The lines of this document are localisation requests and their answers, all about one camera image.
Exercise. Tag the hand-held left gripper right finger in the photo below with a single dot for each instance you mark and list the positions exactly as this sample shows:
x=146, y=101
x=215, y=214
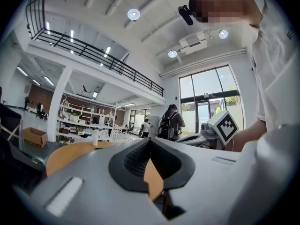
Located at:
x=211, y=184

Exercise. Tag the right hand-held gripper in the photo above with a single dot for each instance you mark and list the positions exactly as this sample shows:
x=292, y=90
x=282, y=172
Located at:
x=225, y=128

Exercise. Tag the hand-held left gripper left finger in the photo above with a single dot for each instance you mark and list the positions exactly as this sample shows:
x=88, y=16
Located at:
x=93, y=196

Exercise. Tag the person's right forearm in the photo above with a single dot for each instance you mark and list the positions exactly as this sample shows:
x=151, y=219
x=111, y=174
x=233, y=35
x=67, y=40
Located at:
x=250, y=135

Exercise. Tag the white cabinet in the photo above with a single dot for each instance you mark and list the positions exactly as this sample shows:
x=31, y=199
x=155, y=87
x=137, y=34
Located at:
x=155, y=123

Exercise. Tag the white dispenser bottle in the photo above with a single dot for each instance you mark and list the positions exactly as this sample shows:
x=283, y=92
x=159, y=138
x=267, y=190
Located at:
x=95, y=138

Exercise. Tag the open cardboard box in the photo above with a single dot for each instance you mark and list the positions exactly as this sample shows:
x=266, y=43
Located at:
x=35, y=137

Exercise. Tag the black balcony railing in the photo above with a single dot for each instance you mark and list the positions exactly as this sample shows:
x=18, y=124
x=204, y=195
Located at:
x=134, y=76

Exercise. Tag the round ceiling lamp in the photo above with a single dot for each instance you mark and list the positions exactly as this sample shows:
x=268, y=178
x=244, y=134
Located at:
x=133, y=14
x=223, y=34
x=172, y=53

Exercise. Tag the white shelving rack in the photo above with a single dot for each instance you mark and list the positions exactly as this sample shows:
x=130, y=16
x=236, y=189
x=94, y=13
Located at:
x=70, y=107

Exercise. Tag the white ceiling air conditioner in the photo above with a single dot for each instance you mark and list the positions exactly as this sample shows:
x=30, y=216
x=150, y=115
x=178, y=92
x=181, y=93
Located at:
x=192, y=43

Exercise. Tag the white column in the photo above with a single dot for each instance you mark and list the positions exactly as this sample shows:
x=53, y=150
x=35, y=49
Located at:
x=58, y=102

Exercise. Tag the person's white shirt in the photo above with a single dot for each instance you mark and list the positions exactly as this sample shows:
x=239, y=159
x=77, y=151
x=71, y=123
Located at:
x=276, y=67

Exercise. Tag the black fabric light panel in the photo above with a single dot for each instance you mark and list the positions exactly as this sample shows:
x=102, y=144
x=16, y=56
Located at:
x=9, y=118

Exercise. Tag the person's head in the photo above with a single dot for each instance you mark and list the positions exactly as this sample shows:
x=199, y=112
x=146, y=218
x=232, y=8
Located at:
x=222, y=3

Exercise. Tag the black-framed glass door wall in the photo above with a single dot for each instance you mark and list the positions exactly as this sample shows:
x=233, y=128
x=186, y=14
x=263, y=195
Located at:
x=206, y=83

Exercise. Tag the black head-worn camera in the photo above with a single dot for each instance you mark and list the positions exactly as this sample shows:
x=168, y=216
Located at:
x=186, y=14

